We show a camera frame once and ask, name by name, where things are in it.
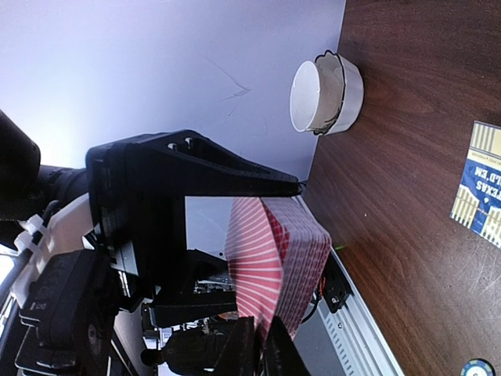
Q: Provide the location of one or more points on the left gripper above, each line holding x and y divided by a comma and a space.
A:
137, 188

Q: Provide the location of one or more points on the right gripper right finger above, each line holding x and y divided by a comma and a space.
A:
280, 356

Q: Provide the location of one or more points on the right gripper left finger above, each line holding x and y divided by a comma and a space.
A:
237, 357

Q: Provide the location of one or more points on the red-backed card deck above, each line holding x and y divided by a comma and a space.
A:
276, 252

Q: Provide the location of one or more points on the green chip stack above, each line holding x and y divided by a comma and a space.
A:
478, 367

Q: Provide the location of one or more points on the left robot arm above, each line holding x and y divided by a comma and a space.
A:
95, 241

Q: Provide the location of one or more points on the person in background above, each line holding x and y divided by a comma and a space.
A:
183, 353

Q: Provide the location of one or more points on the white ceramic bowl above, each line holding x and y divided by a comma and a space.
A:
316, 95

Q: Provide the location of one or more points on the scalloped white bowl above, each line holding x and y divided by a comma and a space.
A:
352, 92

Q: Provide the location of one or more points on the gold card box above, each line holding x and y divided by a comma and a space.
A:
477, 202

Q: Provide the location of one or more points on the aluminium front rail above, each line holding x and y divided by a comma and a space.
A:
347, 342

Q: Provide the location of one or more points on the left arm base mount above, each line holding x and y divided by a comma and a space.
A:
333, 288

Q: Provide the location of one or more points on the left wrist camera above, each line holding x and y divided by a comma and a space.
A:
70, 313

